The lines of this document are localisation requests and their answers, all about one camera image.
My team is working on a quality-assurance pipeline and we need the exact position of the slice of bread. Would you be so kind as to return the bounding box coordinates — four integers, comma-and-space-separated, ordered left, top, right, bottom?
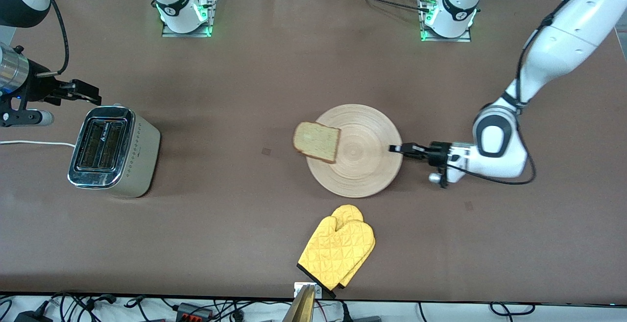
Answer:
292, 122, 341, 164

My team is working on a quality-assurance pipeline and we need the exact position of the black power adapter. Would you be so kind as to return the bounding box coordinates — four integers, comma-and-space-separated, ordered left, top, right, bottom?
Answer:
15, 311, 52, 322

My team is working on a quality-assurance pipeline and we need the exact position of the round wooden plate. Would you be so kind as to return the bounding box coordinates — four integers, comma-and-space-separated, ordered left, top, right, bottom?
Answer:
306, 104, 404, 198

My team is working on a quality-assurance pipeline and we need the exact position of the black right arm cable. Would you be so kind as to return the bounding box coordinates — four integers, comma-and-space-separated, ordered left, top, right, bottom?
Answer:
29, 0, 70, 77

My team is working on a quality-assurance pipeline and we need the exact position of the white metal clamp bracket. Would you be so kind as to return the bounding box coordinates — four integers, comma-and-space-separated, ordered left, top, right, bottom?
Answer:
294, 283, 322, 298

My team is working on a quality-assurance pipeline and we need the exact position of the silver two-slot toaster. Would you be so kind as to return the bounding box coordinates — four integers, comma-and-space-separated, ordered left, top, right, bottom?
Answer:
67, 105, 161, 199

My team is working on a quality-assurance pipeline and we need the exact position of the yellow quilted oven mitt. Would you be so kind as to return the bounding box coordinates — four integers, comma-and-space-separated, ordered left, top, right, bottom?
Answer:
297, 216, 369, 298
332, 204, 376, 288

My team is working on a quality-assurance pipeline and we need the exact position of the white toaster power cord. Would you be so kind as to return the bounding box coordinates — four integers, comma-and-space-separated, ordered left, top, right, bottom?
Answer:
0, 140, 76, 148

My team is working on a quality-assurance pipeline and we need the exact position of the aluminium right arm base plate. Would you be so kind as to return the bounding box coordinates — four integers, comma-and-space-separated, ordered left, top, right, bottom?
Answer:
162, 0, 217, 37

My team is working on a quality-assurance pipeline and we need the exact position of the black looped floor cable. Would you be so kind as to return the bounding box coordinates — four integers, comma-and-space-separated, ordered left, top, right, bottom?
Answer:
490, 302, 535, 316

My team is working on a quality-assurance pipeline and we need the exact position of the red and black connector block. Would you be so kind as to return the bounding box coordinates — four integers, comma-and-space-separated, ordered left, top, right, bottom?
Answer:
176, 302, 214, 322

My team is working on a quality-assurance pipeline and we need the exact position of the gold camera mount bar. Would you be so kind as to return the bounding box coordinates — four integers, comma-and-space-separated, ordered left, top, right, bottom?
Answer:
282, 284, 316, 322

